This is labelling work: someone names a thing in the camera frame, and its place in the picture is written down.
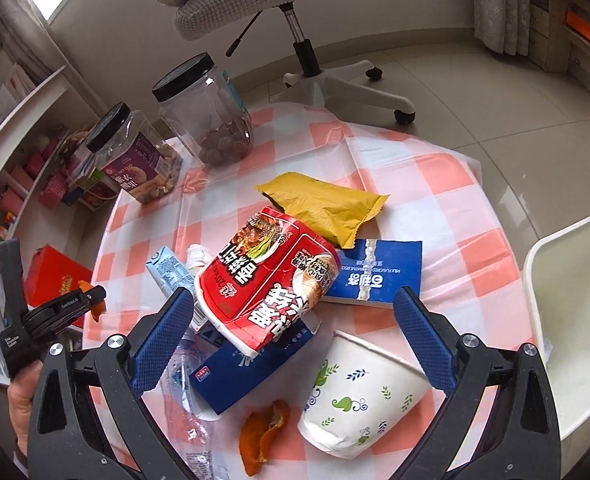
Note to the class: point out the orange flat box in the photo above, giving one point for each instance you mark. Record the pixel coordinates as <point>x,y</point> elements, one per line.
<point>582,27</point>

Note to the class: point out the pink white checkered tablecloth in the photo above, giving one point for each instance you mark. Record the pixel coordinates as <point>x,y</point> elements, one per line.
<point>425,185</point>

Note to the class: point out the light blue drink carton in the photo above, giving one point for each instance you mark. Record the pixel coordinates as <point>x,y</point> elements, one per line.
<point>167,272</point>

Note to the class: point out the yellow snack bag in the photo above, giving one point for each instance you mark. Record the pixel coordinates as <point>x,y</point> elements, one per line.
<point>325,205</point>

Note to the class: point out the white bookshelf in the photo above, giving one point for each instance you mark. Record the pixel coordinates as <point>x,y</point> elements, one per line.
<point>35,95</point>

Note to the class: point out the purple label nut jar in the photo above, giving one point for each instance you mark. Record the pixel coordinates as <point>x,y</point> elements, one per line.
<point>135,170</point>

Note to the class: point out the crushed clear plastic bottle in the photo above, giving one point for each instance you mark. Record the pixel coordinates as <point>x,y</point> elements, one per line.
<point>195,435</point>

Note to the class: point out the white plastic trash bin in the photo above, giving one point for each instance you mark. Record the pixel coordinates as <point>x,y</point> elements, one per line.
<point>575,310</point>

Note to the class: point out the grey lace curtain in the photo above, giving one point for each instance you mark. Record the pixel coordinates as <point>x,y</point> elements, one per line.
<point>20,30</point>
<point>500,5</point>

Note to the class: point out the blue white biscuit packet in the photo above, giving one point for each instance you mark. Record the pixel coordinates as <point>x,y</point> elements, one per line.
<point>400,270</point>

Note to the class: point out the long orange peel strip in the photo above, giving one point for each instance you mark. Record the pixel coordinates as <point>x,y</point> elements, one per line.
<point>96,311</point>

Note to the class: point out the pink plastic basket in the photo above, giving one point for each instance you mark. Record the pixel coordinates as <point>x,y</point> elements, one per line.
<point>55,190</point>

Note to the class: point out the wooden shelf desk unit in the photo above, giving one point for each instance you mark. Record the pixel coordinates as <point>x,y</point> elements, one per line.
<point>575,60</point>

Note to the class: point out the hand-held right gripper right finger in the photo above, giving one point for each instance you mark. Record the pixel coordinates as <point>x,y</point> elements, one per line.
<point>425,342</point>

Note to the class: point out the leaf print paper cup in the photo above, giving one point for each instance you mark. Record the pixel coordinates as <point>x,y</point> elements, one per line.
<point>365,400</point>

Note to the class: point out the clear jar with dark nuts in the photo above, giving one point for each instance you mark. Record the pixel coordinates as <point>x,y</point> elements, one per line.
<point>200,110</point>

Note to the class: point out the grey office chair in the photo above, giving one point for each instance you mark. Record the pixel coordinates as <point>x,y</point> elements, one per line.
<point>215,10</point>

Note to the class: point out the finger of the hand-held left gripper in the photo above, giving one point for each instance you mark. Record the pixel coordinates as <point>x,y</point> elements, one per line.
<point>70,305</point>

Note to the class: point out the red gift bag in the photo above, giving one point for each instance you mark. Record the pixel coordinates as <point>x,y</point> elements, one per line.
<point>50,270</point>

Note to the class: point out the dark blue cardboard box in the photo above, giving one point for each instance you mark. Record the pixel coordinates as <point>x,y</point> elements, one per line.
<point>235,375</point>

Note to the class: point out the crumpled white tissue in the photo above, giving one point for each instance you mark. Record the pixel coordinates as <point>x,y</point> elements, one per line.
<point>197,257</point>

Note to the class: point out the person's left hand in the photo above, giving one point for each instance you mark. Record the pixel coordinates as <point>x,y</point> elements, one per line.
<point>22,400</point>

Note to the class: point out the curled orange peel piece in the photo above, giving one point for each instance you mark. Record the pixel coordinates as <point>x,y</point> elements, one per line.
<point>255,440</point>

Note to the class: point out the red instant noodle cup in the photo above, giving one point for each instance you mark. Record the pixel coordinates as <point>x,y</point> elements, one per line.
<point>255,285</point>

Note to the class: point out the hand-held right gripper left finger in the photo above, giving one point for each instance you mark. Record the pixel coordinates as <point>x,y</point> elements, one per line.
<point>161,342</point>

